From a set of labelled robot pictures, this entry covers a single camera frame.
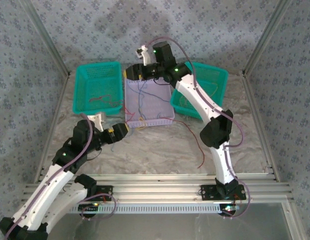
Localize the lilac perforated plastic basket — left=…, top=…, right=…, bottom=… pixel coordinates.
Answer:
left=123, top=74, right=176, bottom=129

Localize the teal perforated plastic basket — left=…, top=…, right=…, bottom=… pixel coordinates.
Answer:
left=169, top=61, right=230, bottom=121
left=73, top=61, right=124, bottom=116

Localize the grey metal shelf panel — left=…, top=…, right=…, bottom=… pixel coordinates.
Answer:
left=47, top=212, right=296, bottom=240

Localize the aluminium table side rail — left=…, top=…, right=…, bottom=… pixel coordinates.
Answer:
left=242, top=71, right=281, bottom=183
left=34, top=73, right=72, bottom=177

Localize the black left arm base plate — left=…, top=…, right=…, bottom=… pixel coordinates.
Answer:
left=94, top=184, right=114, bottom=201

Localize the aluminium mounting rail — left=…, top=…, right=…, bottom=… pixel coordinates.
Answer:
left=21, top=173, right=295, bottom=204

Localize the white slotted cable duct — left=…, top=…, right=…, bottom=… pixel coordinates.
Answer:
left=69, top=202, right=227, bottom=215

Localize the aluminium frame upright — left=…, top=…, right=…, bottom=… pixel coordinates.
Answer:
left=241, top=0, right=294, bottom=77
left=19, top=0, right=72, bottom=78

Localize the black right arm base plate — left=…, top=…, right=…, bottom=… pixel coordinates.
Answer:
left=199, top=184, right=247, bottom=201

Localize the aluminium lower frame bar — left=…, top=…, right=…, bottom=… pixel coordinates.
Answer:
left=282, top=197, right=305, bottom=240

